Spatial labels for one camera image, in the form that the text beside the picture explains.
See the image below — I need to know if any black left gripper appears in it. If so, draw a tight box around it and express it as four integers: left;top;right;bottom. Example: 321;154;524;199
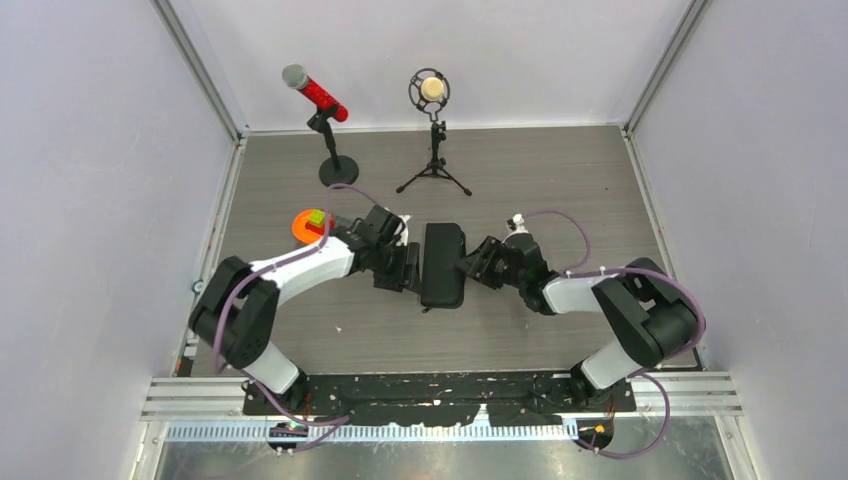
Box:
371;239;421;293

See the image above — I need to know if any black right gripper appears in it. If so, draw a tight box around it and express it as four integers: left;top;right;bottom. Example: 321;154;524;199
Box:
456;235;527;290

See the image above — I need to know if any black tool pouch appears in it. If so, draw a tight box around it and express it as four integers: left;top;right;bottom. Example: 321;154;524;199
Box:
420;223;466;313

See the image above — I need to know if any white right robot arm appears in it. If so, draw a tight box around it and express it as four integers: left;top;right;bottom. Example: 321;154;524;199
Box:
456;233;703;411

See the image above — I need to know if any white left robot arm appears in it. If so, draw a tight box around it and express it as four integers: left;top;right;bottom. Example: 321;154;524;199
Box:
188;206;421;414

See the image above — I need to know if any red toy block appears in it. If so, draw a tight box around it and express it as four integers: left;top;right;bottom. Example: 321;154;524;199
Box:
305;211;334;236

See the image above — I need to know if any lime green toy brick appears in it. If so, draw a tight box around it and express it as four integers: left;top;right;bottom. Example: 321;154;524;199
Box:
308;209;327;228

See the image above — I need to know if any orange curved toy slide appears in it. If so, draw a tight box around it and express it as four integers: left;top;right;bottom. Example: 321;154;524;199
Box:
291;209;335;245

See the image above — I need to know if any black round-base microphone stand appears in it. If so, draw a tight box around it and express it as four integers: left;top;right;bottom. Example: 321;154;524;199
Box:
307;106;359;187

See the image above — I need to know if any black tripod microphone stand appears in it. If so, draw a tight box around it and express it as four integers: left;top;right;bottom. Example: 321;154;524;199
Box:
396;121;473;196

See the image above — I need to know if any beige condenser microphone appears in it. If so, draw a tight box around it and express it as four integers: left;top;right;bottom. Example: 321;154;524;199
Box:
408;68;450;111

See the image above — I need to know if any red handheld microphone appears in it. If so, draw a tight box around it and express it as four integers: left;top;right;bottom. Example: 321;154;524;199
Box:
281;64;349;122

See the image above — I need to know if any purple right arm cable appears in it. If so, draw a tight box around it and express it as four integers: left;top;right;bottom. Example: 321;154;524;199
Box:
510;210;708;460

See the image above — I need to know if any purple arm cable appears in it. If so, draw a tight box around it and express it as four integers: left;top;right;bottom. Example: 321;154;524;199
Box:
211;184;399;455
510;210;708;460

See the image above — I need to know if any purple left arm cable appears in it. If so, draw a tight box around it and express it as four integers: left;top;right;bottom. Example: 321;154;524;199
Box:
211;184;399;455

